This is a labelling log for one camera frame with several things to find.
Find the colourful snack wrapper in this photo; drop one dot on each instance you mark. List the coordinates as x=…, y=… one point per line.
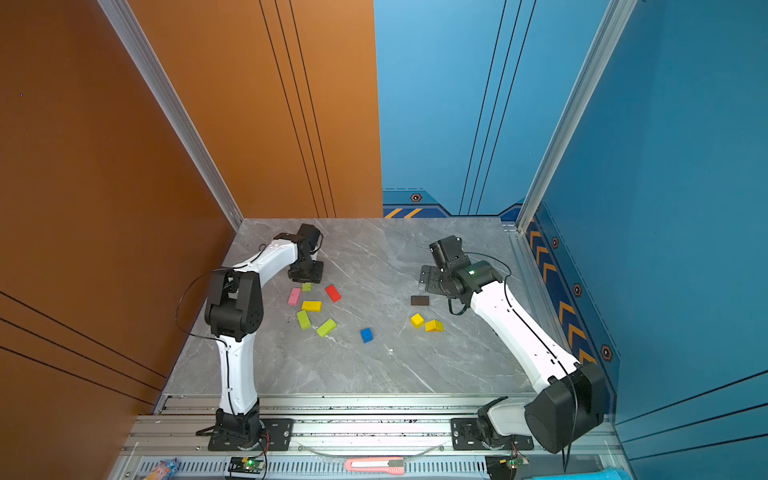
x=164, y=470

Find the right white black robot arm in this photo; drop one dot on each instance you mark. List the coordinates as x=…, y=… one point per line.
x=571, y=395

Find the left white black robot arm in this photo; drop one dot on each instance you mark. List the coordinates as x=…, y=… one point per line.
x=234, y=311

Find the green circuit board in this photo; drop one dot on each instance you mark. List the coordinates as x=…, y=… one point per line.
x=246, y=468

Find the red wood block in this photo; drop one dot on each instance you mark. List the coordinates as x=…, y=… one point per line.
x=333, y=293

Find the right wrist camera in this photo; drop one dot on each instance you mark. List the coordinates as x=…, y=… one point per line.
x=448, y=254

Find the pink wood block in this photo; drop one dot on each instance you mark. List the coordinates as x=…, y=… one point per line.
x=294, y=296

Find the blue wood block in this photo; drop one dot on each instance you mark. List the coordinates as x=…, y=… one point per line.
x=367, y=335

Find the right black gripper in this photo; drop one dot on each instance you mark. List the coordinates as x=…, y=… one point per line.
x=431, y=285

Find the pink utility knife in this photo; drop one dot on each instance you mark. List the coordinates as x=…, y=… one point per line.
x=385, y=465

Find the yellow cube block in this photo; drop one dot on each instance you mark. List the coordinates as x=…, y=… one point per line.
x=417, y=321

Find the yellow long wood block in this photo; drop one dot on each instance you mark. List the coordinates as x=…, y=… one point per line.
x=312, y=306

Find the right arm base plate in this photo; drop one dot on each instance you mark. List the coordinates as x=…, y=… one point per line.
x=475, y=434

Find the yellow wedge block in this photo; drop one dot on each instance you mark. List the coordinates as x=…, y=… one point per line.
x=434, y=326

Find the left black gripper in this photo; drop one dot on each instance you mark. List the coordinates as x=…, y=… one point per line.
x=317, y=277

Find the dark brown wood block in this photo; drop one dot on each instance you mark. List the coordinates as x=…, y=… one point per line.
x=420, y=300

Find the right small circuit board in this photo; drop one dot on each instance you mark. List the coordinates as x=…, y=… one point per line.
x=513, y=463

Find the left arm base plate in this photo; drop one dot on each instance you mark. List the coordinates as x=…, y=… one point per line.
x=276, y=435

